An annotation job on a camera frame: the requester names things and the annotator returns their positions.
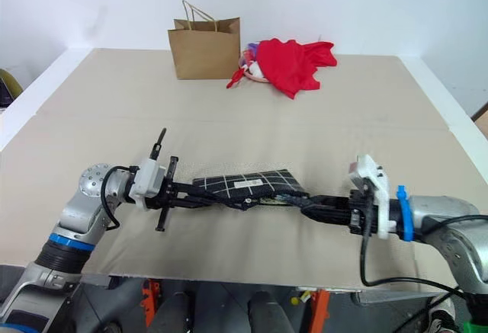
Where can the red cloth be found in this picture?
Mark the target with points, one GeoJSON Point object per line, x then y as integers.
{"type": "Point", "coordinates": [291, 64]}

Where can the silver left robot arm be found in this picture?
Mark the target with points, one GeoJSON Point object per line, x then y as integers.
{"type": "Point", "coordinates": [72, 216]}

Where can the small yellow knob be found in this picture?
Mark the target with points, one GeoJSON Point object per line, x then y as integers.
{"type": "Point", "coordinates": [294, 301]}

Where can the brown cardboard box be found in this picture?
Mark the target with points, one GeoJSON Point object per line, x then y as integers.
{"type": "Point", "coordinates": [481, 117]}

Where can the blue wrist clamp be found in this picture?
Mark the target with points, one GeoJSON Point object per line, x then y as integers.
{"type": "Point", "coordinates": [405, 211]}

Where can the dark grey rounded shape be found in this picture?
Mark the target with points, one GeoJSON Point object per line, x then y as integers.
{"type": "Point", "coordinates": [268, 312]}
{"type": "Point", "coordinates": [171, 312]}

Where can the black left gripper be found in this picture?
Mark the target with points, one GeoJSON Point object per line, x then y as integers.
{"type": "Point", "coordinates": [168, 196]}

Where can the grey metal table bracket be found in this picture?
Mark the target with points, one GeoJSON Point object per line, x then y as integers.
{"type": "Point", "coordinates": [95, 279]}
{"type": "Point", "coordinates": [385, 297]}

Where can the brown paper bag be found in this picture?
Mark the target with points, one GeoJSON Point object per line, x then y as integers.
{"type": "Point", "coordinates": [207, 51]}

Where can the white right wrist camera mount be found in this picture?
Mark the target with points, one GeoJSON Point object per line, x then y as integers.
{"type": "Point", "coordinates": [375, 184]}

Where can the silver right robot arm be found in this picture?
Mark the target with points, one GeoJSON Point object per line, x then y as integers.
{"type": "Point", "coordinates": [453, 230]}

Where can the orange table clamp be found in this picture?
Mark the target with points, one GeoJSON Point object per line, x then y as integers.
{"type": "Point", "coordinates": [319, 308]}
{"type": "Point", "coordinates": [149, 300]}

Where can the olive green chair back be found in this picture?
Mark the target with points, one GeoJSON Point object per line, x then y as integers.
{"type": "Point", "coordinates": [9, 83]}

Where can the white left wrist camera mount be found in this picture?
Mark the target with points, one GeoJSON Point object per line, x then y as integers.
{"type": "Point", "coordinates": [148, 182]}

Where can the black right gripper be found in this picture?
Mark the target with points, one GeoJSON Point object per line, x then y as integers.
{"type": "Point", "coordinates": [362, 213]}

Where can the black white grid pouch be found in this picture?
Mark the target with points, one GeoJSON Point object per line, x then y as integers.
{"type": "Point", "coordinates": [248, 184]}

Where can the pink and white toy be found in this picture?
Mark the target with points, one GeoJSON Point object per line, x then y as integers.
{"type": "Point", "coordinates": [249, 68]}

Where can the red ribbon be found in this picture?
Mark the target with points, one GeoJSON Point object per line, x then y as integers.
{"type": "Point", "coordinates": [234, 79]}

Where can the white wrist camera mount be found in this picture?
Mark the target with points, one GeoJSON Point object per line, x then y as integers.
{"type": "Point", "coordinates": [375, 184]}
{"type": "Point", "coordinates": [148, 182]}

